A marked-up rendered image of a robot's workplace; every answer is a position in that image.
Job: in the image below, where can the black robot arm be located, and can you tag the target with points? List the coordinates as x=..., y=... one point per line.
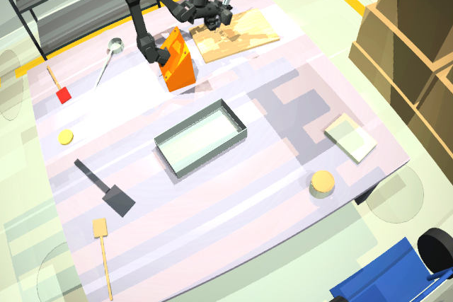
x=145, y=41

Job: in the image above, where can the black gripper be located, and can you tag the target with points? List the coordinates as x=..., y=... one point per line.
x=217, y=8

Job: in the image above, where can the black spatula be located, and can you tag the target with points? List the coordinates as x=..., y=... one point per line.
x=114, y=197

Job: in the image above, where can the yellow round disc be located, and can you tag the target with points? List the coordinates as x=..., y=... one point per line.
x=65, y=137

